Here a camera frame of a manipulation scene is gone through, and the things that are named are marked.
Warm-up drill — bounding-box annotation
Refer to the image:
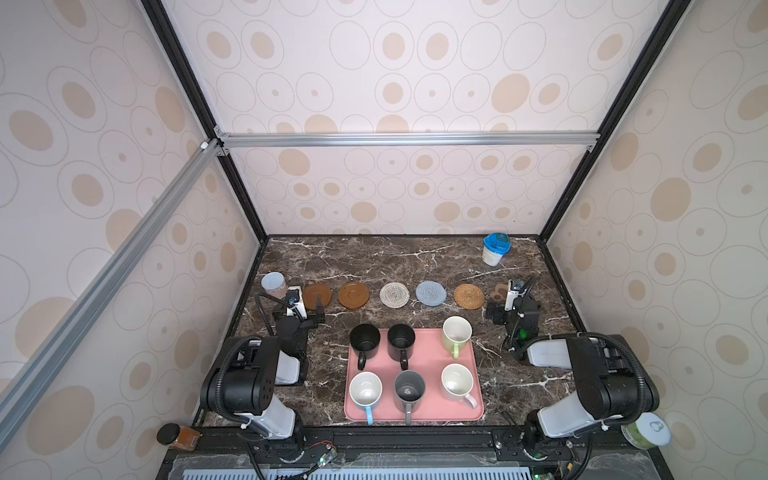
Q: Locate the dark wooden coaster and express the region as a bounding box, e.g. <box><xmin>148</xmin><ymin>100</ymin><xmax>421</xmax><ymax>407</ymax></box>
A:
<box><xmin>303</xmin><ymin>282</ymin><xmax>333</xmax><ymax>311</ymax></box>

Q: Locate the rattan coaster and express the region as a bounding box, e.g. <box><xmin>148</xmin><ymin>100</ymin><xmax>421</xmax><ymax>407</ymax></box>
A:
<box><xmin>453</xmin><ymin>283</ymin><xmax>485</xmax><ymax>310</ymax></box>

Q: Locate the white woven coaster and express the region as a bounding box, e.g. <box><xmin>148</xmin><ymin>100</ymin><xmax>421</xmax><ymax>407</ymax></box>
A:
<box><xmin>379</xmin><ymin>282</ymin><xmax>410</xmax><ymax>309</ymax></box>

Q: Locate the blue-grey woven coaster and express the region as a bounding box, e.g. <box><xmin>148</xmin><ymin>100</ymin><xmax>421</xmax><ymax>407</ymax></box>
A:
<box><xmin>415</xmin><ymin>280</ymin><xmax>447</xmax><ymax>307</ymax></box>

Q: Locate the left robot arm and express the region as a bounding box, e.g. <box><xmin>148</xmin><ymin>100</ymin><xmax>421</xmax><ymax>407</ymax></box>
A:
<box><xmin>200</xmin><ymin>302</ymin><xmax>325</xmax><ymax>445</ymax></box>

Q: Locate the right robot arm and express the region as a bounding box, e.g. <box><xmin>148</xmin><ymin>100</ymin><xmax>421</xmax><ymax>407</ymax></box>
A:
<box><xmin>484</xmin><ymin>296</ymin><xmax>660</xmax><ymax>451</ymax></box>

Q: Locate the paw-shaped wooden coaster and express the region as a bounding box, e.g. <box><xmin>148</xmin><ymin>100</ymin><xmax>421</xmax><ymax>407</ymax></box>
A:
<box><xmin>491</xmin><ymin>284</ymin><xmax>509</xmax><ymax>303</ymax></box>

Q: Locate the white cup blue lid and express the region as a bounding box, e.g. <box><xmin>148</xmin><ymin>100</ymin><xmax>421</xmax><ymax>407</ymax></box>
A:
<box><xmin>482</xmin><ymin>232</ymin><xmax>511</xmax><ymax>266</ymax></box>

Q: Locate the black mug left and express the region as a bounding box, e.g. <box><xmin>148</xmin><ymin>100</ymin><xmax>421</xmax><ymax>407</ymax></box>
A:
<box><xmin>349</xmin><ymin>323</ymin><xmax>381</xmax><ymax>371</ymax></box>

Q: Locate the black mug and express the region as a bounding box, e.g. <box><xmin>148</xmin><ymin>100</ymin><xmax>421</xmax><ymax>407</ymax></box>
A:
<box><xmin>349</xmin><ymin>323</ymin><xmax>381</xmax><ymax>371</ymax></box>
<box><xmin>387</xmin><ymin>324</ymin><xmax>416</xmax><ymax>371</ymax></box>

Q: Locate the green mug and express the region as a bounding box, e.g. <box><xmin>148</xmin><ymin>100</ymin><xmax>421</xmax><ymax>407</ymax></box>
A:
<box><xmin>441</xmin><ymin>316</ymin><xmax>473</xmax><ymax>360</ymax></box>

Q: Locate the black mug middle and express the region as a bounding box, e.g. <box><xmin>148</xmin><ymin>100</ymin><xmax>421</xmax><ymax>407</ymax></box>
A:
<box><xmin>387</xmin><ymin>324</ymin><xmax>416</xmax><ymax>371</ymax></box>

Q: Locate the pink tray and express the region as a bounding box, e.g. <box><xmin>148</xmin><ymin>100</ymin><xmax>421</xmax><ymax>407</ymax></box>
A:
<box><xmin>343</xmin><ymin>327</ymin><xmax>485</xmax><ymax>424</ymax></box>

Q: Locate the grey mug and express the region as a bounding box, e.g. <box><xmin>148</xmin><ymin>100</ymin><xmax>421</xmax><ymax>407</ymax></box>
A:
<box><xmin>394</xmin><ymin>370</ymin><xmax>426</xmax><ymax>426</ymax></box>

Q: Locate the brown jar black lid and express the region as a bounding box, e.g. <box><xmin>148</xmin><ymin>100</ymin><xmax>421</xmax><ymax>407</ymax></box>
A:
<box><xmin>156</xmin><ymin>423</ymin><xmax>202</xmax><ymax>452</ymax></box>

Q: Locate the green can white lid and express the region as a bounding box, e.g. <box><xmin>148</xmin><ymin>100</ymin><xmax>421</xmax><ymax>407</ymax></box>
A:
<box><xmin>621</xmin><ymin>412</ymin><xmax>672</xmax><ymax>450</ymax></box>

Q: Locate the horizontal aluminium bar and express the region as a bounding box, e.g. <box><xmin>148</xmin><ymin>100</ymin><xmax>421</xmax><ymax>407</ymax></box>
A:
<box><xmin>220</xmin><ymin>130</ymin><xmax>600</xmax><ymax>149</ymax></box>

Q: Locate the diagonal aluminium bar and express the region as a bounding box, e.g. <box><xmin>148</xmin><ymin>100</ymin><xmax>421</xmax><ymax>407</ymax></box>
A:
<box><xmin>1</xmin><ymin>138</ymin><xmax>222</xmax><ymax>448</ymax></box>

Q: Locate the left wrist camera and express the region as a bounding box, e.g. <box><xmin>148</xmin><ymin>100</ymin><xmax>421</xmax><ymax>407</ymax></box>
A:
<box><xmin>285</xmin><ymin>286</ymin><xmax>307</xmax><ymax>320</ymax></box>

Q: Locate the white mug pink handle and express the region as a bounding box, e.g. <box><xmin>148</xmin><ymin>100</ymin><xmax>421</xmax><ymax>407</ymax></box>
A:
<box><xmin>440</xmin><ymin>363</ymin><xmax>478</xmax><ymax>409</ymax></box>

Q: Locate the white mug blue handle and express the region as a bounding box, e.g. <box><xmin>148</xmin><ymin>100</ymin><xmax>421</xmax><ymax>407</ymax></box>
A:
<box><xmin>348</xmin><ymin>371</ymin><xmax>383</xmax><ymax>425</ymax></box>

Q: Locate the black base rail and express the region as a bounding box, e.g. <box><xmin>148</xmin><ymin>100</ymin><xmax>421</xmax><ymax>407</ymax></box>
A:
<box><xmin>157</xmin><ymin>425</ymin><xmax>672</xmax><ymax>479</ymax></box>

